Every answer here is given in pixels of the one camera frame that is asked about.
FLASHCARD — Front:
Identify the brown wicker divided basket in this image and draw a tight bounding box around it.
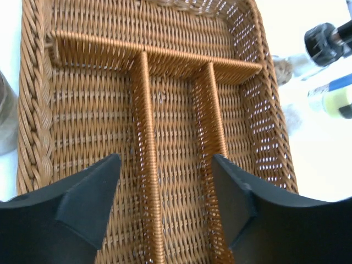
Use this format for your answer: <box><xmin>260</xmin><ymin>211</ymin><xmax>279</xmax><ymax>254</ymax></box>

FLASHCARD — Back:
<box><xmin>17</xmin><ymin>1</ymin><xmax>298</xmax><ymax>263</ymax></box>

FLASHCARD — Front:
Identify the black-capped glass spice bottle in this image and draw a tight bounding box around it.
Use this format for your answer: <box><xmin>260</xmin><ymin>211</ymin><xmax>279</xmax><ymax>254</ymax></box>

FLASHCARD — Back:
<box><xmin>288</xmin><ymin>20</ymin><xmax>351</xmax><ymax>80</ymax></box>

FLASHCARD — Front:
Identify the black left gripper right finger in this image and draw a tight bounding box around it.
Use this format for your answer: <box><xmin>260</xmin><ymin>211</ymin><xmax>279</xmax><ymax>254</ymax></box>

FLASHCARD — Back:
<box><xmin>212</xmin><ymin>154</ymin><xmax>351</xmax><ymax>263</ymax></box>

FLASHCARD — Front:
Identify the yellow-capped white bottle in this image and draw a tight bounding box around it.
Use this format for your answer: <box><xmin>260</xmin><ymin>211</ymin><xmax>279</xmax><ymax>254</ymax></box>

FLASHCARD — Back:
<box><xmin>307</xmin><ymin>74</ymin><xmax>351</xmax><ymax>119</ymax></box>

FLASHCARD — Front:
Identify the dark-lid glass spice jar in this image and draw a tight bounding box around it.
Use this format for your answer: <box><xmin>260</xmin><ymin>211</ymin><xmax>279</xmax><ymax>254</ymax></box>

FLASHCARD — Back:
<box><xmin>1</xmin><ymin>73</ymin><xmax>18</xmax><ymax>155</ymax></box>

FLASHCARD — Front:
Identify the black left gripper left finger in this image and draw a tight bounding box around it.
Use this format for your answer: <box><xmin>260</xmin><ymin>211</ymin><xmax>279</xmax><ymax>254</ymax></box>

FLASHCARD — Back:
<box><xmin>1</xmin><ymin>153</ymin><xmax>121</xmax><ymax>263</ymax></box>

